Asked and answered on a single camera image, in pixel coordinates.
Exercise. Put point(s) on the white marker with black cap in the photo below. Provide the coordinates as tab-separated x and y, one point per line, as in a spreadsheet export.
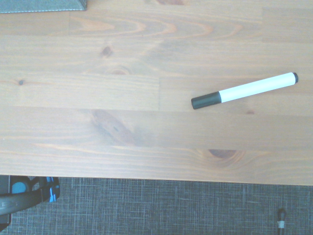
254	88

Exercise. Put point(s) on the black and blue clamp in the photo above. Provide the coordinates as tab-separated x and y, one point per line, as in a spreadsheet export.
27	195

